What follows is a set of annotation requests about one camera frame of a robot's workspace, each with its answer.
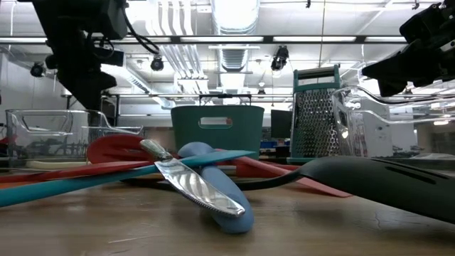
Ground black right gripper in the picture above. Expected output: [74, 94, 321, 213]
[361, 0, 455, 97]

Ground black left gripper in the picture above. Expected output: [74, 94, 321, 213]
[44, 33, 117, 126]

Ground red silicone spoon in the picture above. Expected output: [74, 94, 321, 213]
[86, 134, 303, 179]

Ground cream-handled knife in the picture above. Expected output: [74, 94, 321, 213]
[25, 160, 92, 170]

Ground red silicone spatula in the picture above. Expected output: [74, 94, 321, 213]
[0, 160, 152, 184]

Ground dark grey slotted spoon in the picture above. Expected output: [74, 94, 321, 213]
[122, 155, 455, 225]

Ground teal silicone spatula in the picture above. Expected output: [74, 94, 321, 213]
[0, 149, 255, 209]

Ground silver table knife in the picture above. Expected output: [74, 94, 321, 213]
[139, 138, 247, 218]

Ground white cabinet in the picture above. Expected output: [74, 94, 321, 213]
[360, 98, 392, 157]

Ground black ceiling spotlight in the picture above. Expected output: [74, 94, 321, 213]
[149, 55, 165, 72]
[270, 45, 290, 71]
[30, 63, 46, 78]

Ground clear plastic bin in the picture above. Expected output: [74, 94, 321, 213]
[5, 108, 145, 171]
[330, 85, 455, 159]

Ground teal metal box grater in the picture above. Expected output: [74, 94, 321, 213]
[287, 64, 348, 164]

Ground black ceiling light strip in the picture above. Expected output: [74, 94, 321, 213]
[0, 34, 455, 46]

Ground black monitor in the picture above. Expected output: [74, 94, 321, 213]
[270, 109, 294, 139]

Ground teal plastic bin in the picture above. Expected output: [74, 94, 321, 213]
[170, 105, 266, 160]

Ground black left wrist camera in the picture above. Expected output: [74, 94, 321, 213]
[92, 47, 125, 68]

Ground black metal table frame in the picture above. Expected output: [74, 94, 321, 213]
[65, 92, 124, 127]

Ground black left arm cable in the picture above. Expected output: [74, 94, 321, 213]
[119, 5, 161, 57]

